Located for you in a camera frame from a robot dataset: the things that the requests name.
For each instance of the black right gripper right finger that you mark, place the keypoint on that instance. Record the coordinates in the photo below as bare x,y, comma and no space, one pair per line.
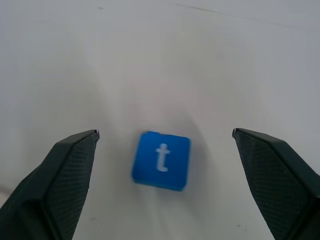
272,180

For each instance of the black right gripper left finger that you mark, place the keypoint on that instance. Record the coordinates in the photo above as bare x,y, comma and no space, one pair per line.
62,180

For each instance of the blue letter t block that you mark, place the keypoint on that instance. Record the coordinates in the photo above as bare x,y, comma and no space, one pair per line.
175,162

